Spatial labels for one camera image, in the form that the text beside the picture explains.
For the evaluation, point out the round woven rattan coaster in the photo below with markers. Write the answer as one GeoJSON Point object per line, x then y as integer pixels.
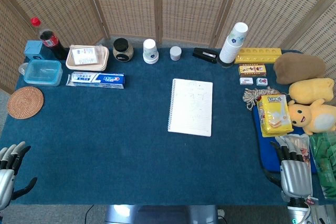
{"type": "Point", "coordinates": [25, 101]}

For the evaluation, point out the brown plush toy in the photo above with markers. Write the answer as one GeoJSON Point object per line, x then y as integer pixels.
{"type": "Point", "coordinates": [299, 68]}

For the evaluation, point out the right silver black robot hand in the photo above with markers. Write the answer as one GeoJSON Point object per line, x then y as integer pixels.
{"type": "Point", "coordinates": [295, 179]}

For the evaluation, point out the beige lunch box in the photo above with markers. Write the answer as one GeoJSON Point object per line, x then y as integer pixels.
{"type": "Point", "coordinates": [103, 57]}

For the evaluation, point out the white paper packet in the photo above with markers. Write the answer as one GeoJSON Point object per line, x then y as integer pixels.
{"type": "Point", "coordinates": [84, 54]}

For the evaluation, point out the blue mat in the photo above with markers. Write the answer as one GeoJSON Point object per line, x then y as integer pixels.
{"type": "Point", "coordinates": [267, 153]}

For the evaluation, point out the plain yellow plush toy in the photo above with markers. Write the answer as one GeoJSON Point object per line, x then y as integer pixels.
{"type": "Point", "coordinates": [311, 89]}

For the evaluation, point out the white tile red figure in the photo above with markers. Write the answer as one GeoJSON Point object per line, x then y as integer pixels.
{"type": "Point", "coordinates": [261, 81]}

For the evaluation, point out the blue white toothpaste box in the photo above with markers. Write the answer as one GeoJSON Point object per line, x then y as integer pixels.
{"type": "Point", "coordinates": [97, 80]}

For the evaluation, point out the clear container blue lid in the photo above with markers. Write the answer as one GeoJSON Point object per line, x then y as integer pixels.
{"type": "Point", "coordinates": [43, 72]}

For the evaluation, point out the yellow block with holes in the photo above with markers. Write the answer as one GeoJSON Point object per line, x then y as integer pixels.
{"type": "Point", "coordinates": [258, 54]}

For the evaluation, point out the woven folding screen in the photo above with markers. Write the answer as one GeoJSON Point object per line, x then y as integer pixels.
{"type": "Point", "coordinates": [183, 3]}

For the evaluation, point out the small light blue box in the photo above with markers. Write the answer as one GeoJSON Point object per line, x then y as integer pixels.
{"type": "Point", "coordinates": [33, 50]}

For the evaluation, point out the white spiral notebook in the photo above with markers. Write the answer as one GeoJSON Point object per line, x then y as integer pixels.
{"type": "Point", "coordinates": [190, 107]}

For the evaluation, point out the green packets bag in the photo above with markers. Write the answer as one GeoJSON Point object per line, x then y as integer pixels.
{"type": "Point", "coordinates": [325, 166]}

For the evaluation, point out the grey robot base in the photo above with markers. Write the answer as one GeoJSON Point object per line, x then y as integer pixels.
{"type": "Point", "coordinates": [162, 214]}

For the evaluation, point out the white tile red print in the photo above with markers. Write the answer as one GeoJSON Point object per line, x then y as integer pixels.
{"type": "Point", "coordinates": [246, 80]}

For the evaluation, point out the blue felt table cloth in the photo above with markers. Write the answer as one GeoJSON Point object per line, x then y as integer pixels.
{"type": "Point", "coordinates": [118, 142]}

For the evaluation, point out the red yellow small box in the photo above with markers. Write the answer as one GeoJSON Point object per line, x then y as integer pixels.
{"type": "Point", "coordinates": [252, 70]}

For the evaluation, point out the black stapler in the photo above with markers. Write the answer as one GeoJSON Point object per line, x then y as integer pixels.
{"type": "Point", "coordinates": [206, 54]}

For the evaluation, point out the yellow biscuit package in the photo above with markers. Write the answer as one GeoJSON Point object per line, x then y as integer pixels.
{"type": "Point", "coordinates": [274, 115]}

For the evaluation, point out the short paper cup stack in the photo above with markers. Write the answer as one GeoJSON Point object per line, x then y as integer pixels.
{"type": "Point", "coordinates": [150, 51]}

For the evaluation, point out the cola bottle red cap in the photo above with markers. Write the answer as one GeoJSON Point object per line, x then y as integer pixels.
{"type": "Point", "coordinates": [51, 41]}

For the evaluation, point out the yellow plush toy with face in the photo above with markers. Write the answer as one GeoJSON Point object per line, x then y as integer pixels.
{"type": "Point", "coordinates": [312, 117]}

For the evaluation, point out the bamboo skewer package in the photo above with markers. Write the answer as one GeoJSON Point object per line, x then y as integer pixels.
{"type": "Point", "coordinates": [302, 144]}

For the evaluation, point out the dark jar black lid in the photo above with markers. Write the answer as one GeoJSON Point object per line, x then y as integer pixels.
{"type": "Point", "coordinates": [122, 51]}

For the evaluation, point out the small white jar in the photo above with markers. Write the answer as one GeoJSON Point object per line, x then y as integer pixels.
{"type": "Point", "coordinates": [175, 53]}

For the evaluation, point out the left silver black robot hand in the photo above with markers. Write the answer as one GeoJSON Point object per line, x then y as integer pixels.
{"type": "Point", "coordinates": [5, 182]}

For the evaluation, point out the tall paper cup stack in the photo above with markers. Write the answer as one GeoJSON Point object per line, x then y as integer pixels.
{"type": "Point", "coordinates": [233, 45]}

